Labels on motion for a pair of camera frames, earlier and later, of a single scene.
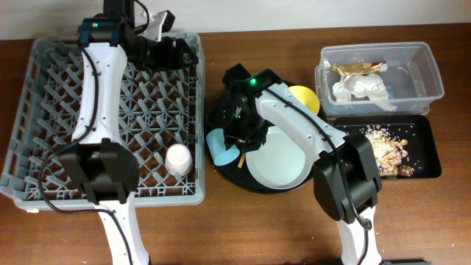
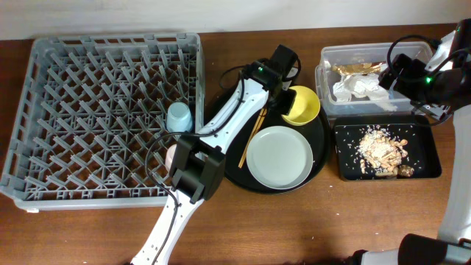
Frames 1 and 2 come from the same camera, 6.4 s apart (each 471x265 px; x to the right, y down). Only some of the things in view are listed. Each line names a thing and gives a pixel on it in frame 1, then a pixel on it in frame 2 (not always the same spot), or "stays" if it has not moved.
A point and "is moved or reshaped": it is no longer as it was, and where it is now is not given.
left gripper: x=168 y=59 → x=287 y=104
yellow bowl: x=307 y=96 stays
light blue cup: x=220 y=155 is moved or reshaped
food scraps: x=389 y=153 stays
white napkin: x=371 y=86 stays
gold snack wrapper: x=358 y=68 stays
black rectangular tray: x=422 y=157 stays
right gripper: x=231 y=133 → x=412 y=69
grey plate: x=281 y=163 stays
